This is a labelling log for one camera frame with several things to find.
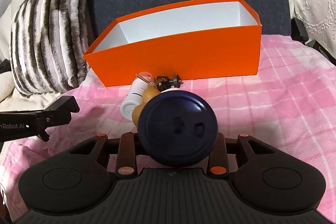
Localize dark blue cylindrical bottle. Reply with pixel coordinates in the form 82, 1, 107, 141
137, 90, 218, 168

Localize brown gourd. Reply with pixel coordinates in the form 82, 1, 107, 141
131, 72, 161, 127

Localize white cylindrical bottle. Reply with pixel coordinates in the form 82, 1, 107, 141
120, 76, 149, 121

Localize black ball head mount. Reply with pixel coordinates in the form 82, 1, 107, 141
154, 75, 183, 92

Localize white cream cushion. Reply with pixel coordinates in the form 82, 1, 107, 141
0, 0, 86, 104

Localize striped furry pillow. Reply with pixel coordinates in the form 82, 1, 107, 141
10, 0, 91, 98

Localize pink plaid blanket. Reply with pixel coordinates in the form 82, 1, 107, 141
1, 35, 335, 221

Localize orange cardboard box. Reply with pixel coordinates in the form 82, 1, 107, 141
84, 0, 262, 87

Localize white lace sofa cover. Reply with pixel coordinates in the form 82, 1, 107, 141
289, 0, 335, 57

